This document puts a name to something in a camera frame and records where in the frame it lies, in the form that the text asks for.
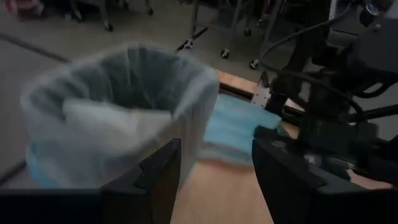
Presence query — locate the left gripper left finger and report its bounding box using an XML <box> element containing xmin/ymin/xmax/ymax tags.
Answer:
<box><xmin>101</xmin><ymin>138</ymin><xmax>182</xmax><ymax>224</ymax></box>

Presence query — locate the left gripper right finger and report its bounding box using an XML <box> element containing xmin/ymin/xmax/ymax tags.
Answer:
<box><xmin>251</xmin><ymin>138</ymin><xmax>398</xmax><ymax>224</ymax></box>

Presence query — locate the translucent trash bag blue hem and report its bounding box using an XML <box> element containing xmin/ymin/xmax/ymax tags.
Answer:
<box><xmin>20</xmin><ymin>42</ymin><xmax>220</xmax><ymax>190</ymax></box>

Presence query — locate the white plastic sheet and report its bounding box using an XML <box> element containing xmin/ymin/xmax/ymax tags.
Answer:
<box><xmin>62</xmin><ymin>99</ymin><xmax>172</xmax><ymax>153</ymax></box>

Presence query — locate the light blue trash bag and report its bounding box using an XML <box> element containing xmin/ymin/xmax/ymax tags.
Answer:
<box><xmin>198</xmin><ymin>93</ymin><xmax>282</xmax><ymax>166</ymax></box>

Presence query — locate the metal cart with casters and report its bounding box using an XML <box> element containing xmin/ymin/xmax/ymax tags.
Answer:
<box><xmin>175</xmin><ymin>0</ymin><xmax>280</xmax><ymax>70</ymax></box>

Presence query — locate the chair base with casters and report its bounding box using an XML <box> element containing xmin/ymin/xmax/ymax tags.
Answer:
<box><xmin>68</xmin><ymin>0</ymin><xmax>114</xmax><ymax>32</ymax></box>

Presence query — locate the red equipment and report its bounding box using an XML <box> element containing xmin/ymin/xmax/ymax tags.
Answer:
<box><xmin>4</xmin><ymin>0</ymin><xmax>44</xmax><ymax>18</ymax></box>

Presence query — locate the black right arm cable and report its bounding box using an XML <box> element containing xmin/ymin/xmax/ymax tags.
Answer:
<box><xmin>260</xmin><ymin>2</ymin><xmax>365</xmax><ymax>123</ymax></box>

